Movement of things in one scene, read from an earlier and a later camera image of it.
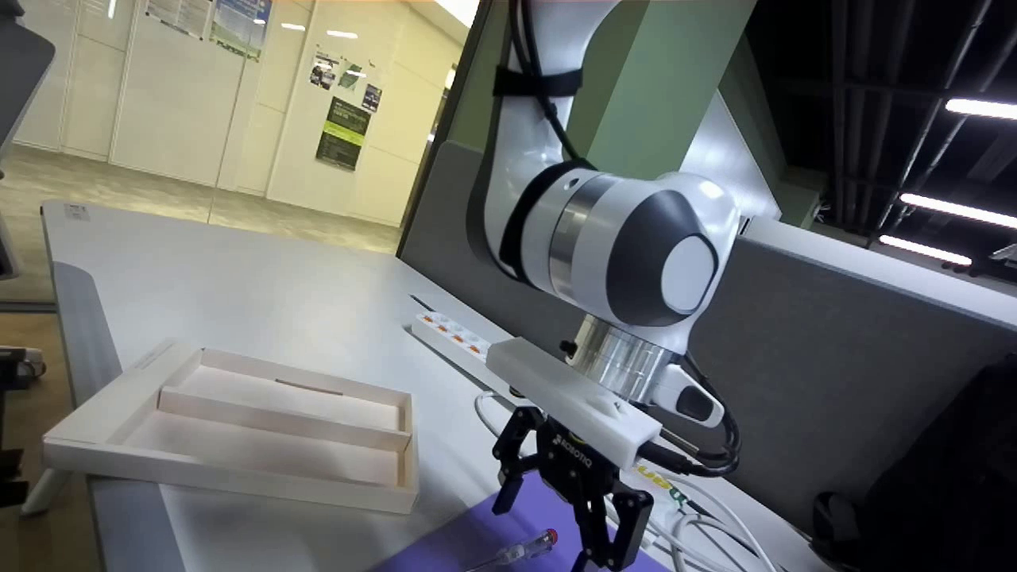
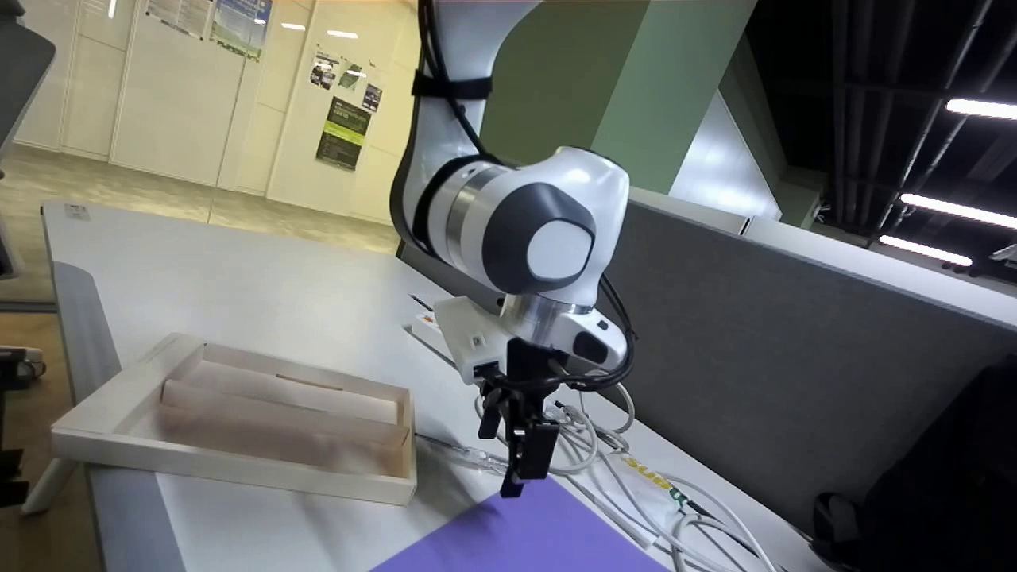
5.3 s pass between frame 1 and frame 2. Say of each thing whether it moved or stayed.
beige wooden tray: stayed
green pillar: stayed
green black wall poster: stayed
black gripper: moved
